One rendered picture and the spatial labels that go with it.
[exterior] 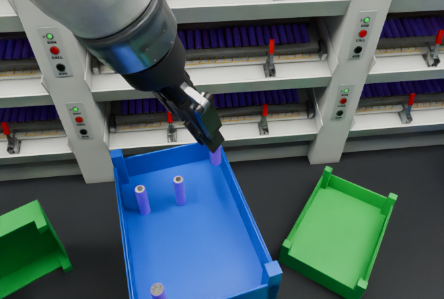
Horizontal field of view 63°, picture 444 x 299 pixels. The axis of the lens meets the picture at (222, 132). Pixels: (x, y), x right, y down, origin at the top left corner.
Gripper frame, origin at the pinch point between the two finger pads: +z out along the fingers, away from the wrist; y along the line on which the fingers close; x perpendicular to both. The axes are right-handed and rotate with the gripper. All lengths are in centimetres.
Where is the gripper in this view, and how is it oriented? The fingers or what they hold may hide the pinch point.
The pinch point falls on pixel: (204, 131)
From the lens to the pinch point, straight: 54.9
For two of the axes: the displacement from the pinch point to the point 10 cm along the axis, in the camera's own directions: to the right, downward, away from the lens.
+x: 6.2, -7.6, 2.0
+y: 7.3, 4.6, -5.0
